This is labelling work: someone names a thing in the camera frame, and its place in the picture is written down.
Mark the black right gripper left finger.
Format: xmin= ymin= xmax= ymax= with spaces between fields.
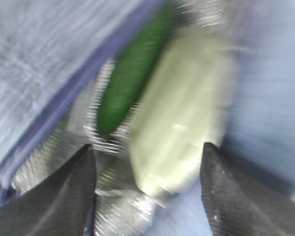
xmin=0 ymin=144 xmax=96 ymax=236

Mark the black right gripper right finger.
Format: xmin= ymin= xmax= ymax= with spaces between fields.
xmin=200 ymin=143 xmax=295 ymax=236

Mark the green lidded lunch box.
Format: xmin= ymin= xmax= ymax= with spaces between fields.
xmin=129 ymin=27 xmax=235 ymax=196

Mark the green cucumber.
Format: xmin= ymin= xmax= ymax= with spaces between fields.
xmin=96 ymin=0 xmax=176 ymax=136

